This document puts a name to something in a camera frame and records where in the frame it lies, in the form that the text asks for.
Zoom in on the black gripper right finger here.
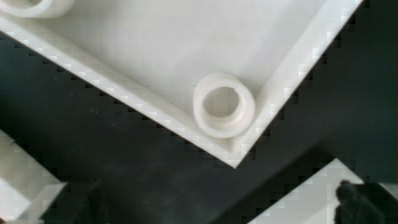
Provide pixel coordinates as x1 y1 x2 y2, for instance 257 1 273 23
334 180 398 224

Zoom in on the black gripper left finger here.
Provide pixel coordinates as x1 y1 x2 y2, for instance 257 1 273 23
40 183 108 224

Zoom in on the white square tabletop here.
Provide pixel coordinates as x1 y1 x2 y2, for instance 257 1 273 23
0 0 364 165

